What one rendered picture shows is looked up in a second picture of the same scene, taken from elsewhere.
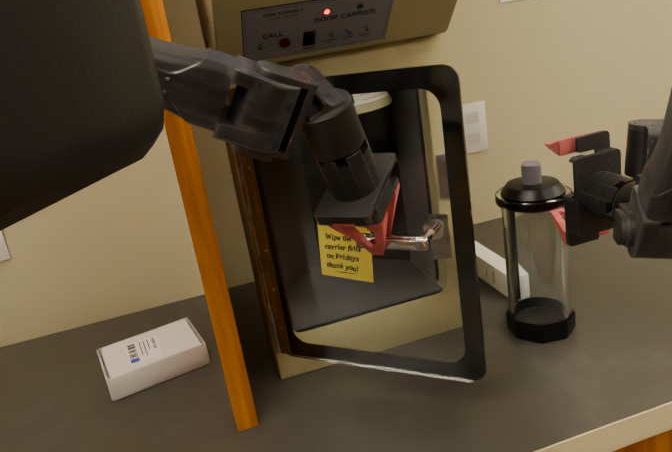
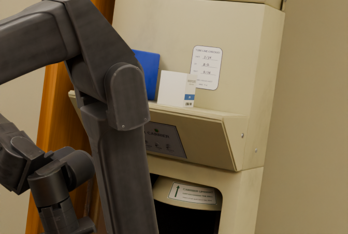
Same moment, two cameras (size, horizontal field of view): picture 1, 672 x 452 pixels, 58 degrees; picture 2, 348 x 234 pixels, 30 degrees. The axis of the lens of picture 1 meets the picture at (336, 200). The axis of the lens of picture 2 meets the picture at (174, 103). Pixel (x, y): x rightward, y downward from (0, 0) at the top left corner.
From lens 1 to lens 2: 87 cm
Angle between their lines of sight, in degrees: 44
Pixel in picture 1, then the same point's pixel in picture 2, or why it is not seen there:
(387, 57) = (199, 173)
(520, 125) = not seen: outside the picture
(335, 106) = (40, 175)
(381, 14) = (175, 141)
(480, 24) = not seen: outside the picture
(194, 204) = (33, 208)
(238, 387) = not seen: outside the picture
